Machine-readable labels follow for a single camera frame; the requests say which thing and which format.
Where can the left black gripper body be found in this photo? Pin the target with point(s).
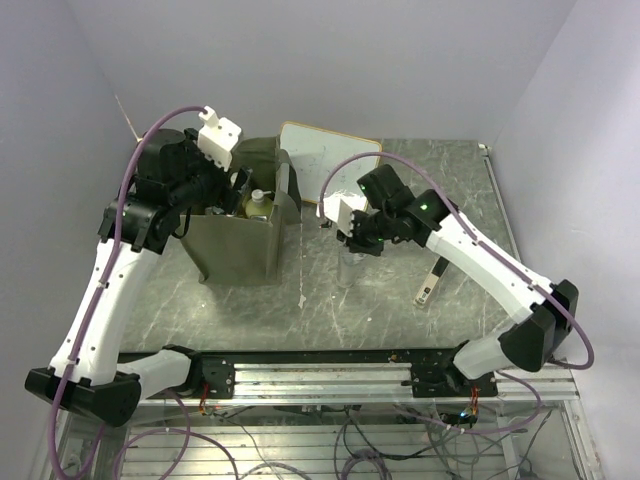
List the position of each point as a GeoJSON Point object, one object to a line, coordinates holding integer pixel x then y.
{"type": "Point", "coordinates": [210, 185]}

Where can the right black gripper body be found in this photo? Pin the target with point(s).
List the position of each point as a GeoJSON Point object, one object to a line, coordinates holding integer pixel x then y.
{"type": "Point", "coordinates": [369, 232]}

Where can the yellow pump lotion bottle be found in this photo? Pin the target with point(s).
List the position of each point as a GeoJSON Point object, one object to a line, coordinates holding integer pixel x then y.
{"type": "Point", "coordinates": [259, 203]}

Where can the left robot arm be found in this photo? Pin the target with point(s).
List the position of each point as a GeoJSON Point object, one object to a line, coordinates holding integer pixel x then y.
{"type": "Point", "coordinates": [173, 174]}

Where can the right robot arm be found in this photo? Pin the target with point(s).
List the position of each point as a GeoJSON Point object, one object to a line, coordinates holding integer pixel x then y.
{"type": "Point", "coordinates": [538, 308]}

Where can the green canvas bag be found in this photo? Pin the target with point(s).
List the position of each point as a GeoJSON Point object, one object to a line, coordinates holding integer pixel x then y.
{"type": "Point", "coordinates": [235, 250]}

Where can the black beige slim tube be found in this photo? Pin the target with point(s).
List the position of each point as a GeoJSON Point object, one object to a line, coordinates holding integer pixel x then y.
{"type": "Point", "coordinates": [436, 272]}

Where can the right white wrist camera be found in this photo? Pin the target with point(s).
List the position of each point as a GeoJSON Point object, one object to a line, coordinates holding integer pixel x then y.
{"type": "Point", "coordinates": [338, 209]}

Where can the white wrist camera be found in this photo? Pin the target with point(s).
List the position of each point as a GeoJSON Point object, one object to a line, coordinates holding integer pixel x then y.
{"type": "Point", "coordinates": [217, 138]}
{"type": "Point", "coordinates": [338, 209]}

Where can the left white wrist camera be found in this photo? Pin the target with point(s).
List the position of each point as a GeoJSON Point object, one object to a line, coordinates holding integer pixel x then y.
{"type": "Point", "coordinates": [217, 138]}

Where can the small whiteboard wooden frame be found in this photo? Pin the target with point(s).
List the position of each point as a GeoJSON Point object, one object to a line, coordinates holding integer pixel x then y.
{"type": "Point", "coordinates": [315, 152]}

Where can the aluminium rail frame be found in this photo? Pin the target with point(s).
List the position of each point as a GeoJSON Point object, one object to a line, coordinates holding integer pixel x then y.
{"type": "Point", "coordinates": [318, 378]}

